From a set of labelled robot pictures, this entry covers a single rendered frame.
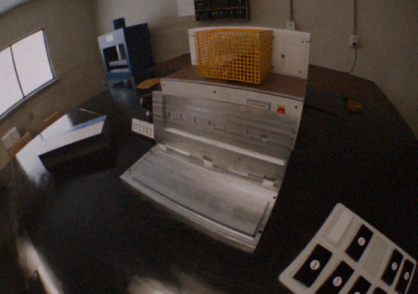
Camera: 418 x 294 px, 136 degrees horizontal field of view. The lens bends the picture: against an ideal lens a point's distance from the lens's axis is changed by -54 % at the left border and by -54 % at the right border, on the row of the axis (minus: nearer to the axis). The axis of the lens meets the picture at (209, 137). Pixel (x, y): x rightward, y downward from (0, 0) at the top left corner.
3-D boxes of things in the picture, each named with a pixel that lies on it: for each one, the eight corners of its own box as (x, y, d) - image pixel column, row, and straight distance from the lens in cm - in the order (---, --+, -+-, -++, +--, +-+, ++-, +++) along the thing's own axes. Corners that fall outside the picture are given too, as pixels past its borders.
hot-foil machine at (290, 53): (167, 119, 85) (151, 36, 75) (210, 87, 114) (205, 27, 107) (343, 167, 68) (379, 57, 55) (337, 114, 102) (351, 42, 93)
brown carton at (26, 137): (13, 158, 387) (6, 147, 381) (33, 139, 382) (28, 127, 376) (14, 166, 350) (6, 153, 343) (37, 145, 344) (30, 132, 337)
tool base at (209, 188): (122, 181, 62) (117, 174, 60) (161, 145, 70) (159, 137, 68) (254, 250, 43) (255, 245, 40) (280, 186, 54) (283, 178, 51)
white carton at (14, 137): (7, 147, 376) (2, 136, 372) (20, 135, 372) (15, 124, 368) (7, 151, 348) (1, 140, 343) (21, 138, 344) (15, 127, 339)
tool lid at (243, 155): (152, 91, 61) (156, 91, 62) (154, 144, 67) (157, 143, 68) (298, 119, 42) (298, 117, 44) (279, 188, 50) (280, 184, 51)
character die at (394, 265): (380, 278, 56) (382, 276, 55) (393, 250, 61) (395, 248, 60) (389, 286, 58) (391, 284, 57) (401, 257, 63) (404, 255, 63)
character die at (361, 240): (344, 252, 50) (346, 250, 49) (361, 225, 56) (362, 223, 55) (356, 262, 51) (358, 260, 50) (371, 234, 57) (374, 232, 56)
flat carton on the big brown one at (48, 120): (42, 126, 380) (39, 119, 376) (58, 115, 385) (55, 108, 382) (46, 130, 345) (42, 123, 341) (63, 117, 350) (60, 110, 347)
